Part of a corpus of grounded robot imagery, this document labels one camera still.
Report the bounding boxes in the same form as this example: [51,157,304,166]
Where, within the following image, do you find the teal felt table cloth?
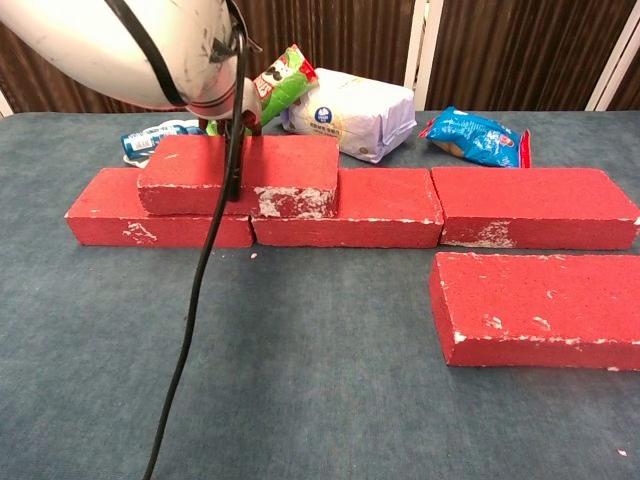
[0,110,640,480]

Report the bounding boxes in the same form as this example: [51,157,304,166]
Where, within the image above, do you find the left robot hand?
[197,82,264,203]

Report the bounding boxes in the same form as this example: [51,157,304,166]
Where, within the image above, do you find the green snack bag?
[205,43,320,137]

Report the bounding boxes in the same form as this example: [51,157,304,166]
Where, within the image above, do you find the blue snack bag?
[418,105,532,169]

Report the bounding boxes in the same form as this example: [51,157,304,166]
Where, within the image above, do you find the white flour bag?
[279,67,418,165]

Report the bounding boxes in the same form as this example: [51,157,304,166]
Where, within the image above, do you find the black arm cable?
[142,0,251,480]

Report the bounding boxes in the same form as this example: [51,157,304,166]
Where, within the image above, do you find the red brick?
[64,167,256,249]
[249,167,445,249]
[428,251,640,372]
[136,133,341,220]
[430,166,640,251]

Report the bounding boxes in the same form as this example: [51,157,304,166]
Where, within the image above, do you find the blue spray bottle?
[120,123,206,159]

